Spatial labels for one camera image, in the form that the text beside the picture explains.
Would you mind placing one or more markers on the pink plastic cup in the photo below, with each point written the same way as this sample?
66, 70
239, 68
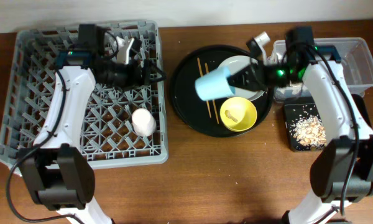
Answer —
143, 122

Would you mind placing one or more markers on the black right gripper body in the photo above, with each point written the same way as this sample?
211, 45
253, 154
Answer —
271, 74

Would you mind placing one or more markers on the food leftovers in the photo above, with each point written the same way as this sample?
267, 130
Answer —
309, 132

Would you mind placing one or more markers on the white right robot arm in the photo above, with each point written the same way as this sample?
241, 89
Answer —
343, 173

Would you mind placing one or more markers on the grey dishwasher rack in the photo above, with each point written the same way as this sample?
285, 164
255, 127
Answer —
107, 137

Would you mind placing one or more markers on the round black tray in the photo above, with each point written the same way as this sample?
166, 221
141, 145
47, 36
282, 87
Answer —
186, 103

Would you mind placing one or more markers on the black rectangular tray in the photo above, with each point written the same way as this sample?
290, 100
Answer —
293, 110

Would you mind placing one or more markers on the light blue plastic cup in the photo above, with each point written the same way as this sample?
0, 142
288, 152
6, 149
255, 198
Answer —
214, 85

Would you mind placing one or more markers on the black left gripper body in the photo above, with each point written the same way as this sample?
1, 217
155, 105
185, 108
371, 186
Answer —
124, 74

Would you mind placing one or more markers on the clear plastic bin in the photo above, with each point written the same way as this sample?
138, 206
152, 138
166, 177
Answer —
356, 60

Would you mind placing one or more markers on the wooden chopstick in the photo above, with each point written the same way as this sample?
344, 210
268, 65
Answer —
213, 101
201, 75

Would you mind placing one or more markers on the yellow plastic bowl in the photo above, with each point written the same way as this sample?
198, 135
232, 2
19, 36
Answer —
238, 114

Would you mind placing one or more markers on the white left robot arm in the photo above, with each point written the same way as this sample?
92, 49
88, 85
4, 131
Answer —
54, 171

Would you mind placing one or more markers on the grey round plate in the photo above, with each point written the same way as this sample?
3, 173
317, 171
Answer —
234, 64

